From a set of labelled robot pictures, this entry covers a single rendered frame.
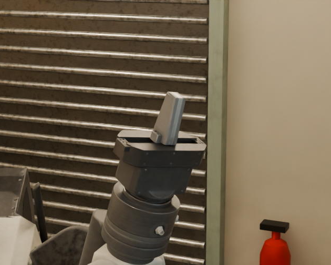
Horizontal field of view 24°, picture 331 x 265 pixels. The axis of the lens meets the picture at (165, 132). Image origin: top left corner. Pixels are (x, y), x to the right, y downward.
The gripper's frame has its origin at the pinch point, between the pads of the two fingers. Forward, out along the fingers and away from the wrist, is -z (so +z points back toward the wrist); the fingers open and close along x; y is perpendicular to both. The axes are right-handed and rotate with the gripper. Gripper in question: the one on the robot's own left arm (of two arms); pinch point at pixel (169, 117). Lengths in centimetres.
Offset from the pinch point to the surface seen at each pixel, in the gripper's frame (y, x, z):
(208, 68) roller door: 193, -162, 61
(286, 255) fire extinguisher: 133, -188, 125
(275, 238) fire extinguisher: 140, -185, 120
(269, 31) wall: 177, -176, 36
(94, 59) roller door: 240, -131, 77
